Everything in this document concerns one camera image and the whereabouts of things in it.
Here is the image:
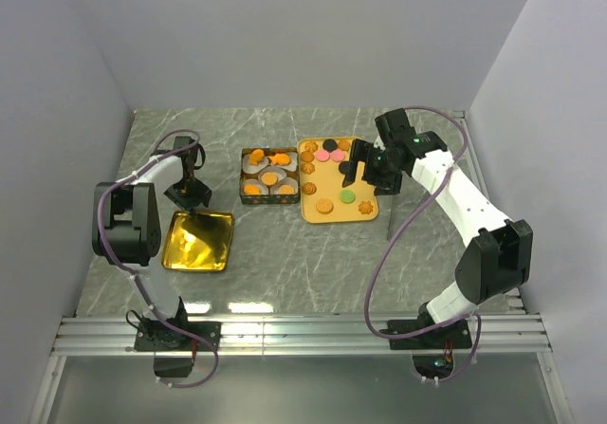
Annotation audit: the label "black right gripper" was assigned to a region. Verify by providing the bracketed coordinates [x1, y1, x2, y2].
[341, 138, 402, 197]

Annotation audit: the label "metal tongs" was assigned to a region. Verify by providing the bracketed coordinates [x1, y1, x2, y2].
[386, 195, 399, 241]

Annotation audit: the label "gold tin lid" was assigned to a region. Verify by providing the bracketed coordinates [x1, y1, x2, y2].
[160, 211, 234, 273]

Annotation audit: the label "gold cookie tray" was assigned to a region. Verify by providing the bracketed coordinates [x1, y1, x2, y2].
[297, 137, 379, 224]

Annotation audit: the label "orange fish cookie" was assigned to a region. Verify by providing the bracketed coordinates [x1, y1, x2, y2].
[248, 149, 267, 167]
[269, 153, 291, 167]

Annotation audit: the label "green cookie tin box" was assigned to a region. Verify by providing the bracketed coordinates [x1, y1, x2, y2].
[239, 147, 301, 206]

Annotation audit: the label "round orange chip cookie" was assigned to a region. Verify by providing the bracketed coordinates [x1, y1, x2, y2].
[260, 172, 279, 187]

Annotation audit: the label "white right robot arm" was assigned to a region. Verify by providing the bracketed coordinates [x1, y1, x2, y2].
[342, 108, 533, 347]

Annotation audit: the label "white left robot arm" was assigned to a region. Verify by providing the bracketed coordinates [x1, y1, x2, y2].
[92, 129, 213, 350]

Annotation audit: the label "flower shaped brown cookie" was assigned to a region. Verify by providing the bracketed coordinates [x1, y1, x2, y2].
[359, 201, 375, 215]

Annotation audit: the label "black round cookie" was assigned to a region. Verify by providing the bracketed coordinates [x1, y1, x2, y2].
[322, 138, 338, 153]

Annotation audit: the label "green round cookie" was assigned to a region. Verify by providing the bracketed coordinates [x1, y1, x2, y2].
[340, 189, 356, 204]

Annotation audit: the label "pink round cookie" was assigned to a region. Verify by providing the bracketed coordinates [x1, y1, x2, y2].
[315, 150, 330, 162]

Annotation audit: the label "swirl brown cookie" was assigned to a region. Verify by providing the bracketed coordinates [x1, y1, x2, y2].
[303, 140, 319, 154]

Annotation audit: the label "round tan sandwich cookie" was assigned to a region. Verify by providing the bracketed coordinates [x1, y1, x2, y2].
[315, 198, 334, 214]

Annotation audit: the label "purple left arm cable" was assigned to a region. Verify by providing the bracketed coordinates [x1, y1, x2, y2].
[97, 129, 220, 390]

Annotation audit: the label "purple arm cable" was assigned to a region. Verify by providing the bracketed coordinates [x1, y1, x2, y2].
[364, 105, 483, 387]
[97, 129, 220, 390]

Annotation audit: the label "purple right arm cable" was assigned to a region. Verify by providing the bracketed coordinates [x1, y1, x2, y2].
[364, 105, 483, 387]

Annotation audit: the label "aluminium mounting rail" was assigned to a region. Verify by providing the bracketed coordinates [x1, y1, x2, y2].
[51, 313, 552, 357]

